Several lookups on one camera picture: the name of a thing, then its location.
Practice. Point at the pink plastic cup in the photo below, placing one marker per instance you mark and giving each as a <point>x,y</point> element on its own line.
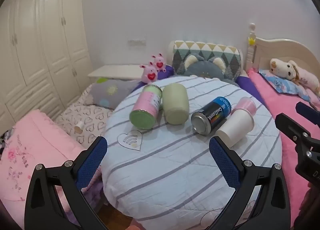
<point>246,104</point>

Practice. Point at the yellow crown ornament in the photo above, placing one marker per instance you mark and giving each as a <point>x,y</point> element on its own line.
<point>251,40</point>

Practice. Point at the heart print sheet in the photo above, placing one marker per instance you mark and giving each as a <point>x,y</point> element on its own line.
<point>87,117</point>

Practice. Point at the cream wooden headboard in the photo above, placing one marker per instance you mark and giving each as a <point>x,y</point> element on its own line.
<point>277,49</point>

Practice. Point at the grey bear cushion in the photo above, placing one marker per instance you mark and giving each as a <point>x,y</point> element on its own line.
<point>203,67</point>

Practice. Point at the round striped-cloth table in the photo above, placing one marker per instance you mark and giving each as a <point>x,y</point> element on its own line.
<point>175,170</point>

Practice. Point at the pink and green can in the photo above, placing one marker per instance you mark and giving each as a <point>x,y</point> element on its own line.
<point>146,105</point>

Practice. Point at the purple cloth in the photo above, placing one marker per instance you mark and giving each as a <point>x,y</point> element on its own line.
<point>167,71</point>

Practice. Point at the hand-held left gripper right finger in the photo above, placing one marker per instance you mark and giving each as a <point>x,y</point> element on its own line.
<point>225,162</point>

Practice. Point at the blue printed pillow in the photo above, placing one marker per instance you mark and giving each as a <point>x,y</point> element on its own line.
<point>282,84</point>

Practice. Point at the pink plush toy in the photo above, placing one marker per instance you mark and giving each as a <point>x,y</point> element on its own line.
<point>159,62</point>
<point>150,74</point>

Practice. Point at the pink floral blanket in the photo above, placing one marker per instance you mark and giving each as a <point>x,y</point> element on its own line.
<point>32,150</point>

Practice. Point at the white shelf board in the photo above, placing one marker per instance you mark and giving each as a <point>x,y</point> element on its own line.
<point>115,71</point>

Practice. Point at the black and blue can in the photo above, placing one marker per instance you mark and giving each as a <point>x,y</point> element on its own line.
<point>212,115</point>

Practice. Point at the white paper cup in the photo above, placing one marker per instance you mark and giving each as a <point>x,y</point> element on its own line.
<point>236,126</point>

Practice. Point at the grey flower pillow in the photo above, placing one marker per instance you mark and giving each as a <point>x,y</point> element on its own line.
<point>112,92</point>

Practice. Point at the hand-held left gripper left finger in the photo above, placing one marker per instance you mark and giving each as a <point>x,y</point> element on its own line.
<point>90,162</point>

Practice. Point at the light green cup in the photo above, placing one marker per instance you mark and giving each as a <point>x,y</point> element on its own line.
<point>175,102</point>

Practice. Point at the pink bed sheet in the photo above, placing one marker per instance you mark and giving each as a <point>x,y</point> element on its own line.
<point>287,150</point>

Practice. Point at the triangle patterned pillow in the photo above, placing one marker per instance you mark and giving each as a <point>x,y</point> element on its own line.
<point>207,50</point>

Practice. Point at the cream wardrobe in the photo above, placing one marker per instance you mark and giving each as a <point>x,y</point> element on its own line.
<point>37,45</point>

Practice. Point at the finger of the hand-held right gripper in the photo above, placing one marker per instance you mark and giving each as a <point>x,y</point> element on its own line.
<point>291,126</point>
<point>308,112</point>

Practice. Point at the white plush dog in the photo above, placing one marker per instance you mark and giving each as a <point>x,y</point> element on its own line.
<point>287,69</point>

